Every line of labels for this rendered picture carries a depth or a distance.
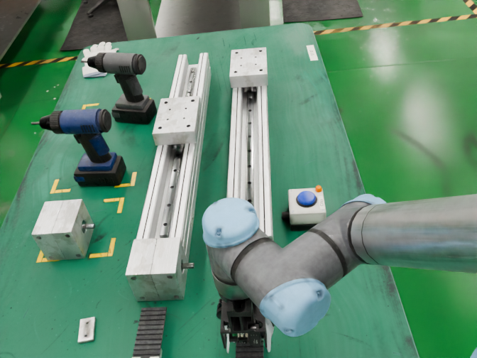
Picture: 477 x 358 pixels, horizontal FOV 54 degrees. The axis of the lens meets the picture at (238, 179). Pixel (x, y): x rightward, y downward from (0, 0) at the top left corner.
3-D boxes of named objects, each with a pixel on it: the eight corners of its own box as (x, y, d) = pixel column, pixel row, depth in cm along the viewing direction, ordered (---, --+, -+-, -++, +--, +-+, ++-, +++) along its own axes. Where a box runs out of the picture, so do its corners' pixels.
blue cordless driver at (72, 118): (124, 187, 124) (99, 120, 109) (54, 188, 126) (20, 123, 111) (131, 167, 129) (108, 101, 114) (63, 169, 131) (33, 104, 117)
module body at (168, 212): (188, 264, 103) (181, 239, 97) (144, 266, 104) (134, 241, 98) (211, 74, 161) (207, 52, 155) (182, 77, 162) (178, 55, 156)
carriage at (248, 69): (268, 93, 139) (267, 73, 134) (231, 96, 140) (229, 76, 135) (267, 66, 151) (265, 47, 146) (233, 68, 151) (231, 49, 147)
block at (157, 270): (195, 299, 96) (187, 272, 90) (136, 301, 97) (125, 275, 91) (199, 263, 103) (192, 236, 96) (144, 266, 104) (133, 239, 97)
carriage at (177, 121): (198, 151, 122) (194, 131, 118) (157, 153, 123) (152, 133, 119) (203, 115, 134) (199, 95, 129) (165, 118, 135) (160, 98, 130)
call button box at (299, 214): (325, 230, 106) (326, 211, 102) (282, 231, 107) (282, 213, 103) (321, 204, 112) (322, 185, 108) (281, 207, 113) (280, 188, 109)
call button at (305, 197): (316, 207, 104) (316, 202, 103) (298, 209, 105) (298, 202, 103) (314, 194, 107) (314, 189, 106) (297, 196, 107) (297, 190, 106)
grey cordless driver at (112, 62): (152, 126, 142) (134, 62, 128) (94, 121, 147) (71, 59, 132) (161, 111, 148) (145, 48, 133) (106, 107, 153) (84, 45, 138)
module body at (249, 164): (274, 261, 101) (272, 236, 96) (228, 262, 102) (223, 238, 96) (266, 70, 160) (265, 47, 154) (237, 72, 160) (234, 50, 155)
